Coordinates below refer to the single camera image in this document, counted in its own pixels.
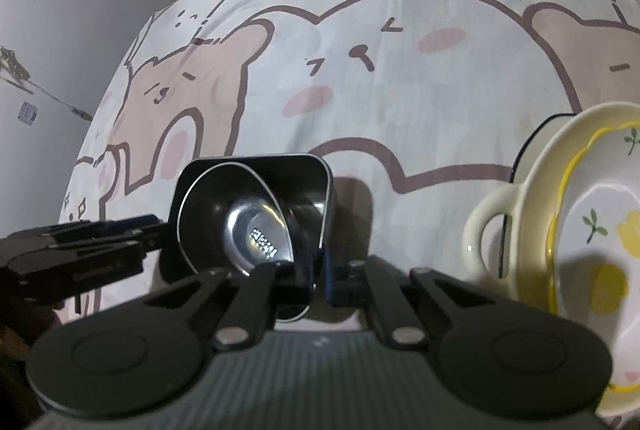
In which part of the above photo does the bear printed tablecloth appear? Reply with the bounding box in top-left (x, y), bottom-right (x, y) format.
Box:
top-left (59, 0), bottom-right (640, 430)

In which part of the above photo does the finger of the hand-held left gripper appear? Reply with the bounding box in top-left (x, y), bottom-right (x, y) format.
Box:
top-left (57, 212), bottom-right (173, 256)

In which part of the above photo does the floral bowl with yellow rim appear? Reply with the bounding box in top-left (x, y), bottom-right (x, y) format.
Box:
top-left (547, 124), bottom-right (640, 393)

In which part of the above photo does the cream bowl with handles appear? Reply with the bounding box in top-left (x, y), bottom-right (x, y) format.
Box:
top-left (462, 101), bottom-right (640, 417)

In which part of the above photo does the square steel container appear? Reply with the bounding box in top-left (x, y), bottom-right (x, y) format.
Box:
top-left (170, 153), bottom-right (335, 322)

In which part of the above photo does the oval steel dish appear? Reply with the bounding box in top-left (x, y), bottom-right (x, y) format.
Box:
top-left (176, 161), bottom-right (301, 278)

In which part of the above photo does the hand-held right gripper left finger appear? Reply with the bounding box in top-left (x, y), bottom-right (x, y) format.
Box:
top-left (144, 261), bottom-right (280, 351)

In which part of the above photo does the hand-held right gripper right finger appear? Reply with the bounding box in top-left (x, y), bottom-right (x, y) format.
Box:
top-left (321, 249), bottom-right (502, 351)

